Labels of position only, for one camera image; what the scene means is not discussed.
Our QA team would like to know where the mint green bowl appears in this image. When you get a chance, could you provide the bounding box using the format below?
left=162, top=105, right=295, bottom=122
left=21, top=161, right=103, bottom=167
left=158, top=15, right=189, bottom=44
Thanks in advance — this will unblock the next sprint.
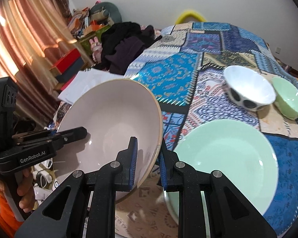
left=271, top=76, right=298, bottom=120

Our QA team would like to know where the pink bunny toy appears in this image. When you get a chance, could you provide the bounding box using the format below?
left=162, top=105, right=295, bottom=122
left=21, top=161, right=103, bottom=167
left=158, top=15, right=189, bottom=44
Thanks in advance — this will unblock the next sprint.
left=89, top=37, right=102, bottom=63

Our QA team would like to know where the orange pink curtain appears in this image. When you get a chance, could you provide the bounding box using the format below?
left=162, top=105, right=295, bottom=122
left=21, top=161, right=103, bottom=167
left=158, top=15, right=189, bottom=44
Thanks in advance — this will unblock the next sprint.
left=0, top=0, right=77, bottom=127

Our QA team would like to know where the white folded cloth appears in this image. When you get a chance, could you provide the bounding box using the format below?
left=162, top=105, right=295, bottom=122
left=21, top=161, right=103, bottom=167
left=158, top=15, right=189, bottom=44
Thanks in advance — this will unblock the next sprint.
left=58, top=68, right=124, bottom=105

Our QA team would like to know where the patchwork patterned tablecloth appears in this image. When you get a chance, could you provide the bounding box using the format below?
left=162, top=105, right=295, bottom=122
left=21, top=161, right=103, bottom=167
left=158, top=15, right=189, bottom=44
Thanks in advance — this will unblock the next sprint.
left=125, top=22, right=298, bottom=236

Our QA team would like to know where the red box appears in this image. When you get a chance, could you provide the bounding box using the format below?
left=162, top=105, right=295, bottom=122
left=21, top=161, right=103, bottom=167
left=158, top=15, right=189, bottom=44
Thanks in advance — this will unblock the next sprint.
left=50, top=48, right=81, bottom=75

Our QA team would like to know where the grey green plush cushion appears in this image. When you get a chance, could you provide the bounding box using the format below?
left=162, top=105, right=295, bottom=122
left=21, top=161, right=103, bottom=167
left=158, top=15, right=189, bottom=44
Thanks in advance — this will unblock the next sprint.
left=89, top=2, right=122, bottom=26

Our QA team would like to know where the black clothing pile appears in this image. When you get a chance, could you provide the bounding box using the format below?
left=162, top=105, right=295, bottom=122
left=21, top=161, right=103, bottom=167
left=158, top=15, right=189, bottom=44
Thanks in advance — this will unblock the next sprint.
left=93, top=22, right=162, bottom=75

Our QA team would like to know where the white bowl with dark dots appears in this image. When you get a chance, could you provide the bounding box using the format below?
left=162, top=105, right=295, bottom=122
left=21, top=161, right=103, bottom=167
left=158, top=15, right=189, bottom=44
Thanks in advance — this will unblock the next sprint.
left=223, top=65, right=276, bottom=112

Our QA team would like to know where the left hand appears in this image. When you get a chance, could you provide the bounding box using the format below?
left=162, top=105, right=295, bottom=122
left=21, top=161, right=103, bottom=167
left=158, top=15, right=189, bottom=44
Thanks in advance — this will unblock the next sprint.
left=0, top=168, right=38, bottom=213

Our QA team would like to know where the large pink ceramic bowl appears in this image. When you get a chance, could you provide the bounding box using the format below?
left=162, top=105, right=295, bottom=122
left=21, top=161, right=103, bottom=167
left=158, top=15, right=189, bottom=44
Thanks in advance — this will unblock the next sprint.
left=53, top=79, right=163, bottom=192

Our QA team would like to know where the yellow fuzzy object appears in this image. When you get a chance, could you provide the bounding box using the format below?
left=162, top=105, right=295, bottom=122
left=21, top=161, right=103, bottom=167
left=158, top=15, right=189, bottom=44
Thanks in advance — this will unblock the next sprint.
left=174, top=10, right=207, bottom=25

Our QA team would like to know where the mint green plate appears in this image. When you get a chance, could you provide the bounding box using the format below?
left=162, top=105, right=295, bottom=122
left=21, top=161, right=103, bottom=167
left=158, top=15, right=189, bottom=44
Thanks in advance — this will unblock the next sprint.
left=164, top=118, right=280, bottom=226

